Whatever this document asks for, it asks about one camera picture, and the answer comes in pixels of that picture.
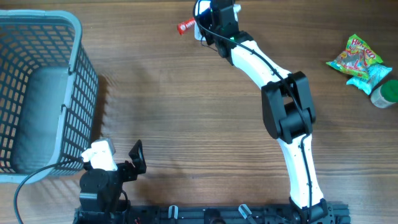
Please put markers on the green Haribo gummy bag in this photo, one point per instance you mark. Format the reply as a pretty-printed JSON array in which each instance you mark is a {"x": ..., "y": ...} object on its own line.
[{"x": 356, "y": 59}]

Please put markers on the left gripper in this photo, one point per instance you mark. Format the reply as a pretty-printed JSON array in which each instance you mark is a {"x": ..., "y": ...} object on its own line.
[{"x": 130, "y": 174}]

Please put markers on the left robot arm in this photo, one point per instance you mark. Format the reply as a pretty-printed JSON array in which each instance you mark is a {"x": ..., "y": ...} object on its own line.
[{"x": 102, "y": 198}]

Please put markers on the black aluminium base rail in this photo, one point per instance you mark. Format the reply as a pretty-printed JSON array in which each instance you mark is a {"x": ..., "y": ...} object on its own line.
[{"x": 268, "y": 214}]

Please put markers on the red coffee stick sachet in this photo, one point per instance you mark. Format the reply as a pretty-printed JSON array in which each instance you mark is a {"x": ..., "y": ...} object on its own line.
[{"x": 185, "y": 26}]

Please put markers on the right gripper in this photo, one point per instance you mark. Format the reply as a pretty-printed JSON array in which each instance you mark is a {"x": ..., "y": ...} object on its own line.
[{"x": 199, "y": 20}]

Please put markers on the white barcode scanner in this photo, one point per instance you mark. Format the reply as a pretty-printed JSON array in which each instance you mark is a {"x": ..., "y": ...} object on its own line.
[{"x": 197, "y": 31}]

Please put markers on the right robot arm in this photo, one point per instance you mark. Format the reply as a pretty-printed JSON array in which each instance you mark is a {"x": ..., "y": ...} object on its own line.
[{"x": 288, "y": 112}]

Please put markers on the teal tissue packet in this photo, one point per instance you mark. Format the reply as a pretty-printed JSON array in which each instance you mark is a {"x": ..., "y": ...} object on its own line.
[{"x": 376, "y": 73}]

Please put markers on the green lid jar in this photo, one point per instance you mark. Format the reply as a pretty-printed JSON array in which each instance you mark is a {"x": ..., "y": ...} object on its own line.
[{"x": 386, "y": 95}]

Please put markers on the grey plastic shopping basket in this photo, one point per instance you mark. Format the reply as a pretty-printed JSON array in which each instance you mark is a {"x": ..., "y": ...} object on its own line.
[{"x": 49, "y": 89}]

